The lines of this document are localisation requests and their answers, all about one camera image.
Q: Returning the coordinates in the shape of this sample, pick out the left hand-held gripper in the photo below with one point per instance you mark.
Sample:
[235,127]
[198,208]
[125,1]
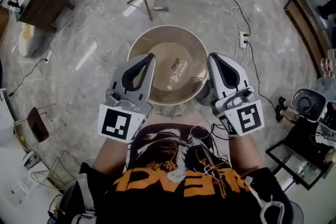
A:
[114,123]

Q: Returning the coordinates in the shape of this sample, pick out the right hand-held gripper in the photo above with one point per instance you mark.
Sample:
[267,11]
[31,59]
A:
[249,118]

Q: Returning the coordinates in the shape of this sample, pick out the clear plastic trash wrapper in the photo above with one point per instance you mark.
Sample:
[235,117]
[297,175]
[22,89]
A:
[175,78]

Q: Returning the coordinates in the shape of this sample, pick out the dark small trash packet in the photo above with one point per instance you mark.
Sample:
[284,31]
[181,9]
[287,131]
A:
[177,64]

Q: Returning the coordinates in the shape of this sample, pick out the round beige trash bin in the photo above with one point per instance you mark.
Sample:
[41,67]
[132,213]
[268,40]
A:
[162,34]

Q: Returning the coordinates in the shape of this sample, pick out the person's left forearm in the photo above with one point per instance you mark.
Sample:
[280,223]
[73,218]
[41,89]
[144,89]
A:
[110,154]

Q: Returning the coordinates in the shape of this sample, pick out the person's right forearm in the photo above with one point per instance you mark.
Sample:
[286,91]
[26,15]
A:
[244,154]

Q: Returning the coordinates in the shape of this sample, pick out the grey white bin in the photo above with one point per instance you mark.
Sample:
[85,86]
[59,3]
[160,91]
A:
[308,105]

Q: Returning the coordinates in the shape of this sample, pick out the person's dark shoe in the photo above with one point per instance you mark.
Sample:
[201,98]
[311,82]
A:
[202,93]

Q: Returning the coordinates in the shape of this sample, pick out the white power strip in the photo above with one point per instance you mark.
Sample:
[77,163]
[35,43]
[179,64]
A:
[49,56]
[243,40]

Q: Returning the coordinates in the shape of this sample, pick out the person's pink shorts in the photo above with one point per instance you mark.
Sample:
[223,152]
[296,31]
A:
[178,116]

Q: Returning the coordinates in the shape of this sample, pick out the long wooden bench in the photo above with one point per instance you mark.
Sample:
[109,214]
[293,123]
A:
[307,31]

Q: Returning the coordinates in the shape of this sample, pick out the clear plastic bottles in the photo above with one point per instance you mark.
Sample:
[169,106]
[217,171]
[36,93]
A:
[329,64]

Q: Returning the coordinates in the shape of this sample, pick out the brown chair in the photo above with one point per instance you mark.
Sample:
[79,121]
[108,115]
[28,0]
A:
[38,124]

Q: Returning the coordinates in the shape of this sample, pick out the white plastic bag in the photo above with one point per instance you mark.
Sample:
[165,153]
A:
[30,39]

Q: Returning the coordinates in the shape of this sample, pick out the dark wooden cabinet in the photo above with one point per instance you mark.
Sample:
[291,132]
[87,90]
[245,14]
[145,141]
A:
[42,8]

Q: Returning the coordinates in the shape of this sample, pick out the black framed glass panel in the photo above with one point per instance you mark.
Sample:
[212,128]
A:
[299,165]

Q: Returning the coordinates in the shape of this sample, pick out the small white device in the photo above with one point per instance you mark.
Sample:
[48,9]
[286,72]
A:
[31,160]

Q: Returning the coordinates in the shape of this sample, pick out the black orange printed t-shirt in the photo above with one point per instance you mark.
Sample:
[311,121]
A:
[162,207]

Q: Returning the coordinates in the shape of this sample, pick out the white table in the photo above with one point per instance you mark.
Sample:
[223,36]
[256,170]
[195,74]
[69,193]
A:
[18,191]

